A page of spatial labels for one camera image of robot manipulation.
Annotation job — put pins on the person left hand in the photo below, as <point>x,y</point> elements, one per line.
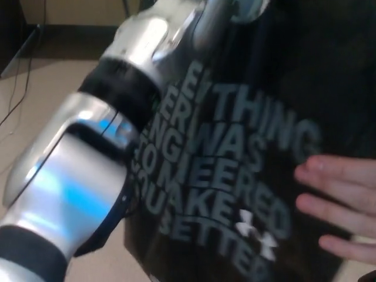
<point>346,173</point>

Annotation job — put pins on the black printed plastic bag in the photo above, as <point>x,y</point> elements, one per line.
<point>293,73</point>

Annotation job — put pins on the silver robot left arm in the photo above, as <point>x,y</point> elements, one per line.
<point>73,188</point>

